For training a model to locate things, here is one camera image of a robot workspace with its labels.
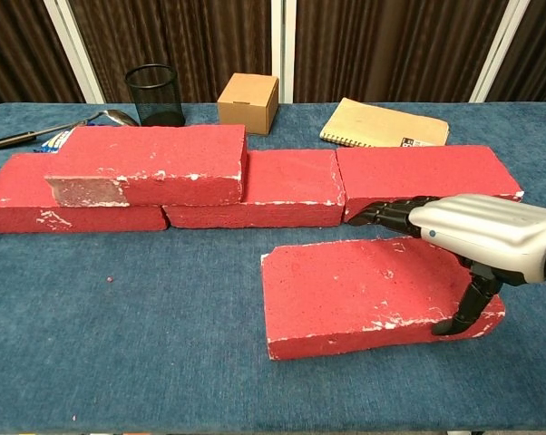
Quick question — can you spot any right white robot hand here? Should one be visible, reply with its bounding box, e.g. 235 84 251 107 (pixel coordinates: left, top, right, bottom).
347 193 546 336

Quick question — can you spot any red foam brick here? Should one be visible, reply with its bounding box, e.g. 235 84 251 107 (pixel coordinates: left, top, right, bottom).
44 124 249 208
335 144 526 224
260 236 506 362
0 152 170 235
162 149 346 229

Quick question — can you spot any kraft spiral notebook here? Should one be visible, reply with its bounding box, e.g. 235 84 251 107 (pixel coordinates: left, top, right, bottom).
318 97 451 149

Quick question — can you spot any dark brown curtain panel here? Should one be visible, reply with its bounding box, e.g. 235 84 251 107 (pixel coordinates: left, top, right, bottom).
0 0 84 113
488 0 546 103
293 0 512 104
68 0 274 104

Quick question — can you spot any small brown cardboard box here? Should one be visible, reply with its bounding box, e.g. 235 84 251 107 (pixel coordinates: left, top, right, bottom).
217 72 280 136

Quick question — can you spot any blue table cloth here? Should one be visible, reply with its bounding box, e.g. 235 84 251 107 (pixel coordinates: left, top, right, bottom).
0 101 546 431

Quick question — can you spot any black mesh pen cup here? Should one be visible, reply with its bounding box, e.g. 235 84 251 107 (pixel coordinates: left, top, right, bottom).
124 63 187 128

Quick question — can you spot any blue snack packet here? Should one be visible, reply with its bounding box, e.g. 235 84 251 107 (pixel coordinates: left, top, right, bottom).
33 128 78 155

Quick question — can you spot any white partition post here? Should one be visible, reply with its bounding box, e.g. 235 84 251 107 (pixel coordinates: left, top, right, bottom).
470 0 533 102
270 0 297 104
44 0 106 104

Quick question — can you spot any metal spoon with dark handle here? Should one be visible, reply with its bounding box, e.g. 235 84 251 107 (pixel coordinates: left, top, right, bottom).
0 109 141 150

